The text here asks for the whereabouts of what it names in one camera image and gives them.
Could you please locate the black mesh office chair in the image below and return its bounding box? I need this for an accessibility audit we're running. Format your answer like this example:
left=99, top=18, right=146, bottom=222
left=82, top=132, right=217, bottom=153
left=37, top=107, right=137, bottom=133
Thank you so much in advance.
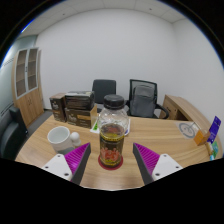
left=125, top=78, right=170, bottom=119

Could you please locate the flat dark brown box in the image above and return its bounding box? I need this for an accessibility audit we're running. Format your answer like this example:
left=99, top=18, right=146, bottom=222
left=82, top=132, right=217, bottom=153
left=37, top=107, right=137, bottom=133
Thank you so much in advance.
left=64, top=90, right=96, bottom=111

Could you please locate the small white ball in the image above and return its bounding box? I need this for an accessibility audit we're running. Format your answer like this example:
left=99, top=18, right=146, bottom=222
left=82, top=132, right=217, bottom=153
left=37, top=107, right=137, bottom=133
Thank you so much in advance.
left=69, top=131, right=82, bottom=148

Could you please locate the wooden cabinet with glass doors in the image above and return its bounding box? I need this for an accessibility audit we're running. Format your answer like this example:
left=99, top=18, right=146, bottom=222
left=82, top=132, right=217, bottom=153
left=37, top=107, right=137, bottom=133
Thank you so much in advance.
left=12, top=47, right=45, bottom=127

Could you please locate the white mug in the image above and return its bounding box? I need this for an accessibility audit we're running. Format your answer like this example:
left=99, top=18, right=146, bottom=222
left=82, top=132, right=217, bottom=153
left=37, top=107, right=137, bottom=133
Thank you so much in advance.
left=46, top=125, right=76, bottom=155

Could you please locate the orange box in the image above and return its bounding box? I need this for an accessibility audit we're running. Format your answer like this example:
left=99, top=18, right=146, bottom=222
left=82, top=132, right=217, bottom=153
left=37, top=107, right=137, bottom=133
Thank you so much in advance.
left=193, top=129, right=212, bottom=147

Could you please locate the brown box with tan side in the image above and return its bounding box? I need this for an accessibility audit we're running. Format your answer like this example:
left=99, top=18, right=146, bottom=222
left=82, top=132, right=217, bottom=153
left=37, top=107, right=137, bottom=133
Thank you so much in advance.
left=64, top=103, right=98, bottom=129

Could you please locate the clear drink bottle black cap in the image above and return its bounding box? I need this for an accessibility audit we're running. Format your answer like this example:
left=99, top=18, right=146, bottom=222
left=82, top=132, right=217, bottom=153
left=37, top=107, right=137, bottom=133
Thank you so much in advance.
left=97, top=94, right=130, bottom=168

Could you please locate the wooden side desk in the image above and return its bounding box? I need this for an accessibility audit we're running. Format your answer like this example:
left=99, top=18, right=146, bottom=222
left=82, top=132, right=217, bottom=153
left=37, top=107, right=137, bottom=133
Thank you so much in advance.
left=159, top=94, right=214, bottom=134

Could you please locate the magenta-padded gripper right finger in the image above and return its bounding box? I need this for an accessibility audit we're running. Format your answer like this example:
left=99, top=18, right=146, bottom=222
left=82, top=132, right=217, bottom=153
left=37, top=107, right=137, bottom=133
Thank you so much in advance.
left=132, top=142, right=184, bottom=185

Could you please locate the purple standing card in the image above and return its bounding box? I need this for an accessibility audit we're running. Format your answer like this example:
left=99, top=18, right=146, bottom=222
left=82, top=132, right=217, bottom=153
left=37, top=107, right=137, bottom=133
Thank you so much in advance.
left=206, top=115, right=222, bottom=144

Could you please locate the white and green leaflet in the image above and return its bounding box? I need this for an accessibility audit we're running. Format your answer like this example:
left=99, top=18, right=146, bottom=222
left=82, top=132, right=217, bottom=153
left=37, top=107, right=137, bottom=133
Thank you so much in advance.
left=89, top=114, right=132, bottom=136

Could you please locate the black leather sofa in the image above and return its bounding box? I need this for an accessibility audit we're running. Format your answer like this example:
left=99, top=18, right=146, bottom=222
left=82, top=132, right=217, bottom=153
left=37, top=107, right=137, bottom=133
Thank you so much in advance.
left=0, top=105, right=29, bottom=162

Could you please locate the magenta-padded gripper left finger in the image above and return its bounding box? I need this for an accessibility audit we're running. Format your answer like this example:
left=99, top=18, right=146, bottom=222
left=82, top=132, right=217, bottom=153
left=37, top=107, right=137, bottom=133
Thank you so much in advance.
left=40, top=142, right=92, bottom=185

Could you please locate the ceiling light panel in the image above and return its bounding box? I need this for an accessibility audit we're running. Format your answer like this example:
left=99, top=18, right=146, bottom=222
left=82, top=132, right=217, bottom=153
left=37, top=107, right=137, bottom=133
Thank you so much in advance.
left=21, top=18, right=36, bottom=34

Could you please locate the grey backpack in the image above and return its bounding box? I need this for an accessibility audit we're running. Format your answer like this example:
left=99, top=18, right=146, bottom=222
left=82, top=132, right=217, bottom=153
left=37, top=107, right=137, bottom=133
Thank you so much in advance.
left=129, top=84, right=157, bottom=118

